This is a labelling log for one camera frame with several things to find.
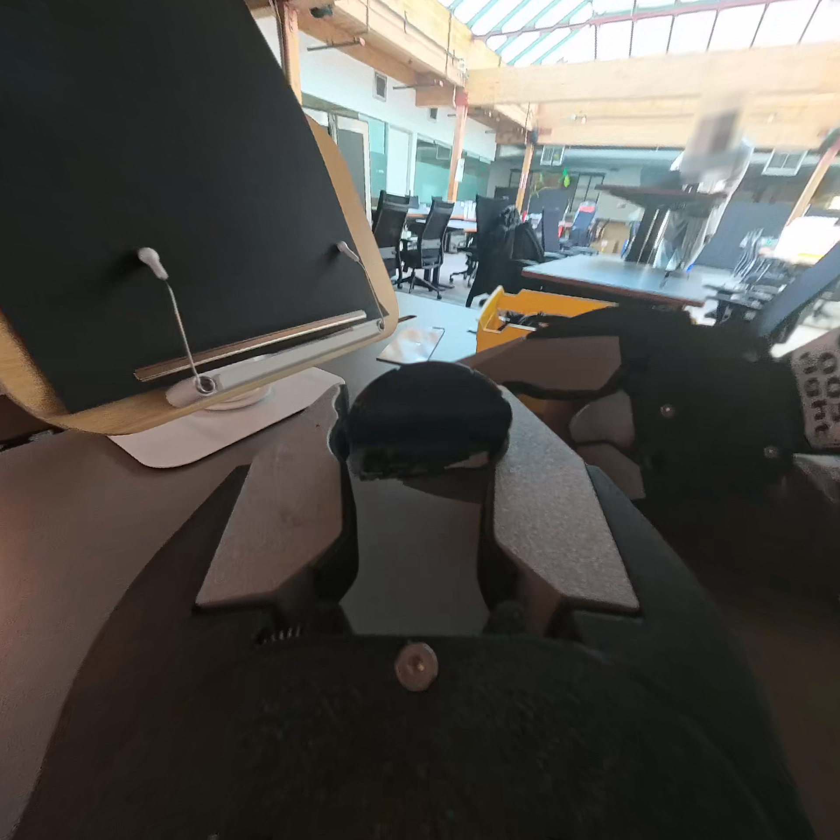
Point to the black jacket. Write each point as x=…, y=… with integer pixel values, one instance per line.
x=518, y=243

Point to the glossy rectangular plate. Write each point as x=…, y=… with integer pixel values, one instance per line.
x=410, y=342

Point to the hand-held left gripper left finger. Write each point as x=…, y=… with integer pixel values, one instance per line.
x=282, y=518

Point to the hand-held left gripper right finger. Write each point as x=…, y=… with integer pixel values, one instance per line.
x=551, y=518

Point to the black mesh office chair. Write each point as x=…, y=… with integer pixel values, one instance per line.
x=390, y=223
x=433, y=229

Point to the tall standing desk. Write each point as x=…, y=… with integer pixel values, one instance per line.
x=656, y=191

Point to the wooden book stand black panel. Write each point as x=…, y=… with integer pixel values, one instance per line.
x=164, y=164

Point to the black round pad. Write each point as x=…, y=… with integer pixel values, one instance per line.
x=426, y=413

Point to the office chair with jacket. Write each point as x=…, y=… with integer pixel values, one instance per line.
x=489, y=262

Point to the yellow storage bin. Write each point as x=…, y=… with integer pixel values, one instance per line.
x=499, y=328

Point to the black high-back office chair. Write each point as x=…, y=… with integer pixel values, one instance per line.
x=807, y=295

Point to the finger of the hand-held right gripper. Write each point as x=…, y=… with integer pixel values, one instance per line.
x=604, y=420
x=558, y=364

